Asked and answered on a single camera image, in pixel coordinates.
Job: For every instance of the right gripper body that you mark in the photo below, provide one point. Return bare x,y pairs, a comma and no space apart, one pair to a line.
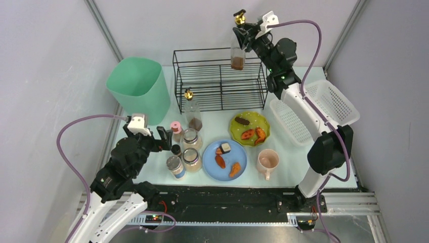
250,35

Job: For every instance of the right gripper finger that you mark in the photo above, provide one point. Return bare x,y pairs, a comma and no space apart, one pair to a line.
242,34
246,46

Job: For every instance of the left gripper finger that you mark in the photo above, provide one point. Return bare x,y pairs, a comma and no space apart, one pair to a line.
165,142
164,134

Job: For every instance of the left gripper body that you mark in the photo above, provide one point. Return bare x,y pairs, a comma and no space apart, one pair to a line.
160,138

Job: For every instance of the glass oil bottle gold spout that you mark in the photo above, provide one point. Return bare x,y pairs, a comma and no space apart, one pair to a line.
237,54

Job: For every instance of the silver lid shaker jar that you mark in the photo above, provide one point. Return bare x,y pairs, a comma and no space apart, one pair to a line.
175,166

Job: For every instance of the glass jar beige contents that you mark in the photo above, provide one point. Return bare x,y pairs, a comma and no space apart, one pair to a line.
191,139
191,160

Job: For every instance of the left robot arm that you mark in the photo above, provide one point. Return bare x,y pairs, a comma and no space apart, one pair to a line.
114,199

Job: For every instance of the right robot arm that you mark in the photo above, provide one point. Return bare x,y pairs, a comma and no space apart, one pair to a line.
329,156

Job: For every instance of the pink lid spice bottle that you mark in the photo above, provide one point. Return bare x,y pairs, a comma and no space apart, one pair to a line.
177,130

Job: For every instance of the small black lid bottle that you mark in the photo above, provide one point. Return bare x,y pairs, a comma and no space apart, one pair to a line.
176,150

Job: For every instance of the red-brown food piece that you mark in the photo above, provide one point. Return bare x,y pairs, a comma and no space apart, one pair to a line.
220,161

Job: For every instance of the green plastic waste bin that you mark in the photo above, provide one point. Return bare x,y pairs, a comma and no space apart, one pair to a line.
138,84

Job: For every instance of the sushi toy piece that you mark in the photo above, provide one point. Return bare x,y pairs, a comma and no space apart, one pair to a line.
223,148

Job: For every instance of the blue plate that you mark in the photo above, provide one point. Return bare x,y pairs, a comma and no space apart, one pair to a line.
237,154

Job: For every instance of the dark brown food piece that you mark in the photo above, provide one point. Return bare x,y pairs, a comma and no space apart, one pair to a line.
242,121

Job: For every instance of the orange fried food piece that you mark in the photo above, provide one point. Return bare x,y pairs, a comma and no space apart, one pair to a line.
247,134
261,136

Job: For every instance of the green dotted plate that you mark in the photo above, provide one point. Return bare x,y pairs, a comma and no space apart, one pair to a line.
256,120

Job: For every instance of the white plastic basket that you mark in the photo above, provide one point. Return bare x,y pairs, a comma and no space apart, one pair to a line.
329,99

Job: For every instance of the orange fried food piece right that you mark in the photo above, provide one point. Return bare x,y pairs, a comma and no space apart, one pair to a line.
261,136

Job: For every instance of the pink mug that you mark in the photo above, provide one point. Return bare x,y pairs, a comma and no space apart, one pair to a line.
267,162

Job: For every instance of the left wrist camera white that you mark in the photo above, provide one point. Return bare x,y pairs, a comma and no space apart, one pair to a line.
138,124

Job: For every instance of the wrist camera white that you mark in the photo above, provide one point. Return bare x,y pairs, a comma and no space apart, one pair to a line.
266,20
138,124

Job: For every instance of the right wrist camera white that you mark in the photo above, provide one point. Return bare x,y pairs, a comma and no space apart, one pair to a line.
266,20

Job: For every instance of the black wire rack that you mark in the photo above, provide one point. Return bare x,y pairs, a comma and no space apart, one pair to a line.
215,84

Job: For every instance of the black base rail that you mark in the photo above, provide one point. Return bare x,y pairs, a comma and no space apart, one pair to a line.
230,205

